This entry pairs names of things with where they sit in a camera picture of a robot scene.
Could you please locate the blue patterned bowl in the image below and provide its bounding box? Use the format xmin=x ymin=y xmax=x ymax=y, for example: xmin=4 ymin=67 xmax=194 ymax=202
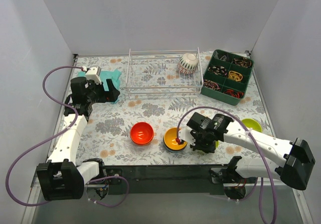
xmin=178 ymin=63 xmax=197 ymax=74

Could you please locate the white pink bowl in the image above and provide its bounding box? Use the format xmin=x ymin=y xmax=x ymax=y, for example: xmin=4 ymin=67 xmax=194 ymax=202
xmin=178 ymin=53 xmax=199 ymax=66

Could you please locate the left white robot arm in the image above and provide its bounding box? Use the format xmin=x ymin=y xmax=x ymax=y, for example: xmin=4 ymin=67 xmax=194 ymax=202
xmin=36 ymin=76 xmax=120 ymax=201

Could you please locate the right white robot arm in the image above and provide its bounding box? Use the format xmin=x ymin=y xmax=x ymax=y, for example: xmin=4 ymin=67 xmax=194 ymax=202
xmin=179 ymin=113 xmax=315 ymax=190

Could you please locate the teal cloth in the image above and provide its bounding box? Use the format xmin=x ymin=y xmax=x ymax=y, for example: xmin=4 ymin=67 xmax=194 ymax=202
xmin=77 ymin=69 xmax=121 ymax=91

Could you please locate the yellow orange bowl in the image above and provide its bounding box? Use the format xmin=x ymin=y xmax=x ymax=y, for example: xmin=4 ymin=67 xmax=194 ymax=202
xmin=163 ymin=127 xmax=187 ymax=153

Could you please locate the floral table mat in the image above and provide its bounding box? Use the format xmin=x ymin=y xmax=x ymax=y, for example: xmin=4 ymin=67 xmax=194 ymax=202
xmin=72 ymin=53 xmax=277 ymax=166

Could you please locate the red orange bowl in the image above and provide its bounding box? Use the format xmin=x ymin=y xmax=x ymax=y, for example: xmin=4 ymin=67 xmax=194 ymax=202
xmin=130 ymin=122 xmax=154 ymax=146

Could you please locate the green compartment organizer tray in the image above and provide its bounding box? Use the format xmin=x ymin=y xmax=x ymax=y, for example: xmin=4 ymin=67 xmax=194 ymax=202
xmin=201 ymin=49 xmax=254 ymax=106

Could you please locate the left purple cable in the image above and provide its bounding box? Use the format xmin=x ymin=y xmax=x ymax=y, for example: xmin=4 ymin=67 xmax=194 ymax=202
xmin=5 ymin=65 xmax=130 ymax=207

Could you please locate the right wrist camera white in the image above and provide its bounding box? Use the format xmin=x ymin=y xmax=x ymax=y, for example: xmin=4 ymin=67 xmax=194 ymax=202
xmin=176 ymin=127 xmax=196 ymax=146

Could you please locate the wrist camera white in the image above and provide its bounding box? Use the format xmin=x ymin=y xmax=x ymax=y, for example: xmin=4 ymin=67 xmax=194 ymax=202
xmin=176 ymin=127 xmax=196 ymax=146
xmin=78 ymin=66 xmax=102 ymax=85

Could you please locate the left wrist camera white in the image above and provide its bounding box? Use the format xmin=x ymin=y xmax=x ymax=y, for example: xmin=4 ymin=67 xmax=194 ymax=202
xmin=78 ymin=66 xmax=102 ymax=85

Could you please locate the white wire dish rack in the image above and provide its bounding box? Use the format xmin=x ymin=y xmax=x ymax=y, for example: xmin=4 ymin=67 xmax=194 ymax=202
xmin=125 ymin=48 xmax=203 ymax=99

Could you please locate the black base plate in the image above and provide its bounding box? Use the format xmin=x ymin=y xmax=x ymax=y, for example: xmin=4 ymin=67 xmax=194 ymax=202
xmin=88 ymin=164 xmax=225 ymax=195

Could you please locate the aluminium frame rail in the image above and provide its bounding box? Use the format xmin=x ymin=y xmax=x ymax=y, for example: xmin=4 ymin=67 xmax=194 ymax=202
xmin=21 ymin=165 xmax=314 ymax=224

